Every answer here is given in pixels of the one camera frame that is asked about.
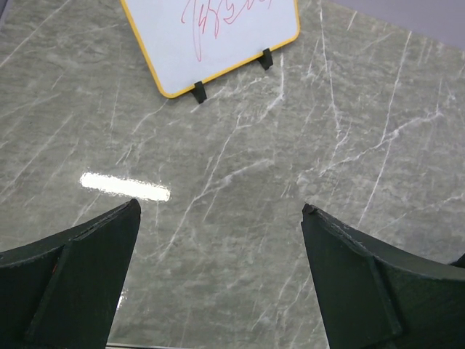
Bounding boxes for yellow framed whiteboard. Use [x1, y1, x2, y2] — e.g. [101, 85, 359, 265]
[121, 0, 300, 98]

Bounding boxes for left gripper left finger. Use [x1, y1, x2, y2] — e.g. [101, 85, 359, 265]
[1, 198, 141, 348]

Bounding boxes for wire whiteboard stand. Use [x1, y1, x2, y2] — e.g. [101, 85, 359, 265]
[190, 48, 273, 104]

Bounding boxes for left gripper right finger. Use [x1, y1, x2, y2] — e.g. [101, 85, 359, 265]
[301, 204, 464, 348]

